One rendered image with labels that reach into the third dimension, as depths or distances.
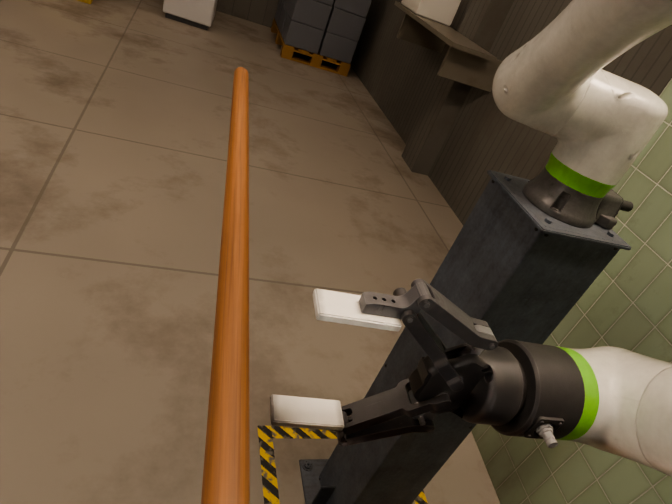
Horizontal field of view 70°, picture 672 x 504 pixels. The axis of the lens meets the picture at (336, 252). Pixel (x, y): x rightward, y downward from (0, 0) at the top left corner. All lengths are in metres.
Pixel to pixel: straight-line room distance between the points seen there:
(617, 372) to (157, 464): 1.43
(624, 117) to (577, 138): 0.08
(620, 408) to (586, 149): 0.54
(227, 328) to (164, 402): 1.44
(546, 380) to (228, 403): 0.28
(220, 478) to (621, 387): 0.38
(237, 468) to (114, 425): 1.47
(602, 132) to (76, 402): 1.66
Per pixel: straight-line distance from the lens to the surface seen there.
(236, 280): 0.47
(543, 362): 0.50
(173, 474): 1.72
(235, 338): 0.41
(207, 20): 6.35
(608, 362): 0.56
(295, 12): 6.21
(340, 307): 0.38
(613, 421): 0.55
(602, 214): 1.08
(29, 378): 1.92
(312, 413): 0.48
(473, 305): 1.05
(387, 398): 0.49
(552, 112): 0.93
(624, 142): 0.97
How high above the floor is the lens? 1.50
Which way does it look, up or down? 32 degrees down
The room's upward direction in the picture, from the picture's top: 23 degrees clockwise
